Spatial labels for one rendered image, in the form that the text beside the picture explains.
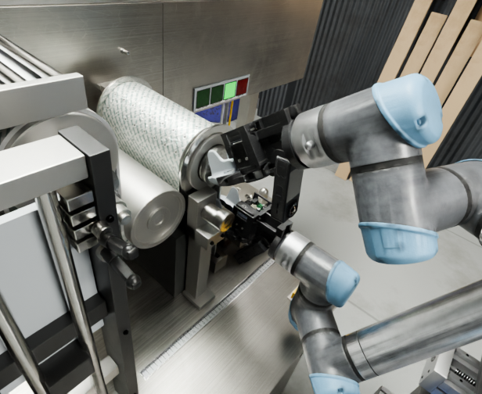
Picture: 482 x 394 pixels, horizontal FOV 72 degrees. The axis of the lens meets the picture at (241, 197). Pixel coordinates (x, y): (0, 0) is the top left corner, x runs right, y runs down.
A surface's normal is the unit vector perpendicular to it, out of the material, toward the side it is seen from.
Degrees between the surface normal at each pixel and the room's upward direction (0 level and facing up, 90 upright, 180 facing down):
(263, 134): 90
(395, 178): 57
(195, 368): 0
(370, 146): 74
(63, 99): 90
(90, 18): 90
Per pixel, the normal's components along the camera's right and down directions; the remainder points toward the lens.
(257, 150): 0.67, -0.11
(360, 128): -0.76, 0.17
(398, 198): -0.20, 0.04
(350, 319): 0.14, -0.77
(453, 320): -0.49, -0.27
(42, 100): 0.75, 0.49
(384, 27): -0.63, 0.41
